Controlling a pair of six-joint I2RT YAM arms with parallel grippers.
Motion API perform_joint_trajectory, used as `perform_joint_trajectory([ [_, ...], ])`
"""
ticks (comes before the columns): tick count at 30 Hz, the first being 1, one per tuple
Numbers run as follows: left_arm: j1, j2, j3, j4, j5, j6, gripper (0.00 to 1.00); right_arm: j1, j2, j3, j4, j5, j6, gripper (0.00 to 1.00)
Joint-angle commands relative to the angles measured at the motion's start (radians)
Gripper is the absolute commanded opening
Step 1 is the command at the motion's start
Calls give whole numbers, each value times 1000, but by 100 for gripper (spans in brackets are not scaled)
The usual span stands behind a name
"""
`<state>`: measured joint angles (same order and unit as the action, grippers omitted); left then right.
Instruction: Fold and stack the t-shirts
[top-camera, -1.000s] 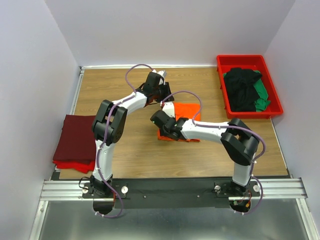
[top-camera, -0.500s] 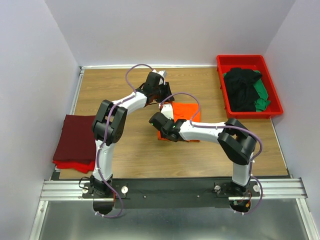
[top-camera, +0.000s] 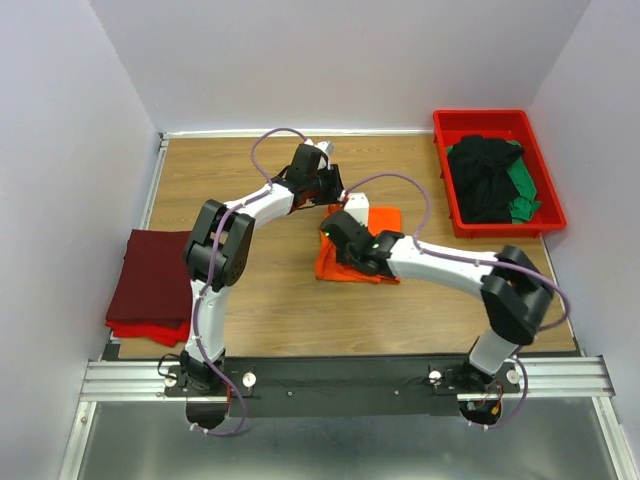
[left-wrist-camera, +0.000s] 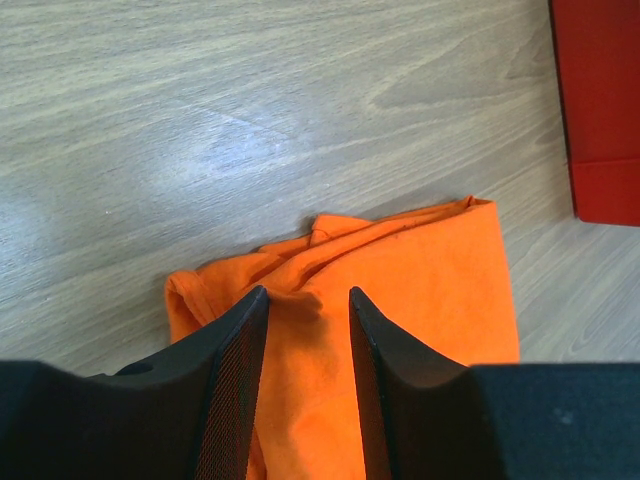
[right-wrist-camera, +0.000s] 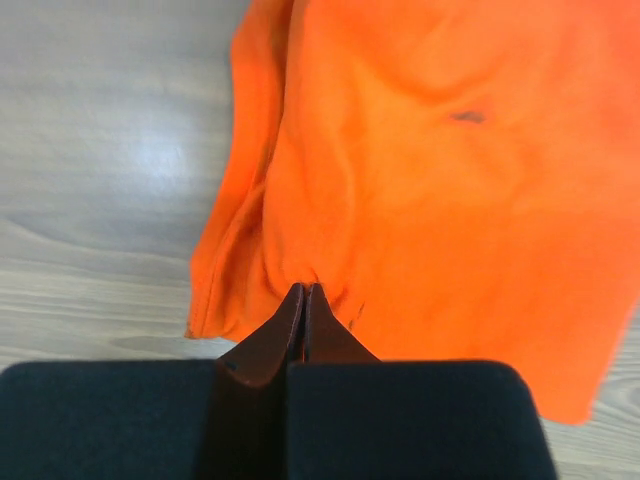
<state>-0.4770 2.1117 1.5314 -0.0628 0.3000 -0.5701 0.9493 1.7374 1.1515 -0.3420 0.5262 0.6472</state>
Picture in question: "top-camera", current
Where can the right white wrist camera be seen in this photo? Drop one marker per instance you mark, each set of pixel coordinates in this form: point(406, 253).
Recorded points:
point(357, 206)

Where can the dark red folded shirt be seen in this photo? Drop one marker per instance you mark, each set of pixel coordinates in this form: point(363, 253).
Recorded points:
point(154, 284)

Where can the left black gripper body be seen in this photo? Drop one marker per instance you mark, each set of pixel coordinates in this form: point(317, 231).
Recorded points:
point(333, 182)

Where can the black t shirt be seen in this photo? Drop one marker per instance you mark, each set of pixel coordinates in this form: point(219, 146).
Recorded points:
point(482, 185)

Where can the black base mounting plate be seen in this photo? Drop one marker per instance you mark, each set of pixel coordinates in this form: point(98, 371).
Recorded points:
point(338, 386)

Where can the green t shirt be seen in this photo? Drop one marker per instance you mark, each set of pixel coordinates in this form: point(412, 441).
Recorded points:
point(524, 205)

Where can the red plastic bin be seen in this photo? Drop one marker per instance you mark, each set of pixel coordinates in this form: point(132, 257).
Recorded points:
point(450, 125)

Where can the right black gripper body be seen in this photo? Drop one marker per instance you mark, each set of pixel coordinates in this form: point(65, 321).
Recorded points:
point(341, 247)

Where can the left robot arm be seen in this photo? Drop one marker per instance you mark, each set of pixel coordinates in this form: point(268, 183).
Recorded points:
point(218, 247)

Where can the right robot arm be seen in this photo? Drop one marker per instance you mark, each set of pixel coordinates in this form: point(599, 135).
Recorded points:
point(515, 295)

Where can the aluminium extrusion rail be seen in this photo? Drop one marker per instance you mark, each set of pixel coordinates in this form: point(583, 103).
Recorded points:
point(562, 425)

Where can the bright red folded shirt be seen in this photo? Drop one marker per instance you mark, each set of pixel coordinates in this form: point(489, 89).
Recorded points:
point(163, 335)

